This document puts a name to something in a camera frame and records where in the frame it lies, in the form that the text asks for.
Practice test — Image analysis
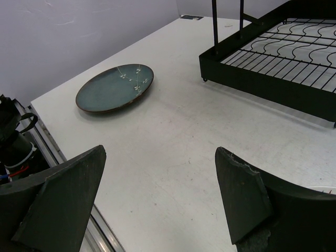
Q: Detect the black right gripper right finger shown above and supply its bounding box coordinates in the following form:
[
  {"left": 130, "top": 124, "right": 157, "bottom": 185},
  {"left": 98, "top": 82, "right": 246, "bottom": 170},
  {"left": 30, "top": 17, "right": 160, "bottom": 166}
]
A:
[{"left": 215, "top": 147, "right": 335, "bottom": 251}]

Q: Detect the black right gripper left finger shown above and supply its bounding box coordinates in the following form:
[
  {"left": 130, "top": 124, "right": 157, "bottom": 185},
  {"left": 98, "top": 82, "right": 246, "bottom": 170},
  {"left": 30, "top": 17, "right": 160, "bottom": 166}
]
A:
[{"left": 1, "top": 145, "right": 107, "bottom": 251}]

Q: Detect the white plate green red rim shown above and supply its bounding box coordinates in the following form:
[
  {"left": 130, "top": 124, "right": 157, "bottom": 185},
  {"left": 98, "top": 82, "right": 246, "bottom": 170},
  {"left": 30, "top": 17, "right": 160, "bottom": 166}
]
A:
[{"left": 308, "top": 186, "right": 336, "bottom": 195}]

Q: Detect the dark teal round plate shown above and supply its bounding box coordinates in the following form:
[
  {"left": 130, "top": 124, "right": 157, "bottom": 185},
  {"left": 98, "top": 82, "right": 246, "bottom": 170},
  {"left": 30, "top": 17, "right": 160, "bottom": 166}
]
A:
[{"left": 75, "top": 64, "right": 154, "bottom": 113}]

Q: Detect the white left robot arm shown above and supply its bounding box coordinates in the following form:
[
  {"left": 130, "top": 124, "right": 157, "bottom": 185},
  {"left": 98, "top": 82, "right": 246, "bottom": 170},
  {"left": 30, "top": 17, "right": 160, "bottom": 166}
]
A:
[{"left": 1, "top": 94, "right": 50, "bottom": 185}]

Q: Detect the aluminium front frame rail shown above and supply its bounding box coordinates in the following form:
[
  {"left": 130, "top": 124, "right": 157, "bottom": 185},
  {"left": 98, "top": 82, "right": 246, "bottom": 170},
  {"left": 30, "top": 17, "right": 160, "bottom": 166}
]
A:
[{"left": 13, "top": 101, "right": 124, "bottom": 252}]

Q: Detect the black wire dish rack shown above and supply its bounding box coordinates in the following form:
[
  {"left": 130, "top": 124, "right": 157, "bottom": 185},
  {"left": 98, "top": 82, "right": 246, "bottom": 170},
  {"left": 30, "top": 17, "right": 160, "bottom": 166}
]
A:
[{"left": 199, "top": 1, "right": 335, "bottom": 122}]

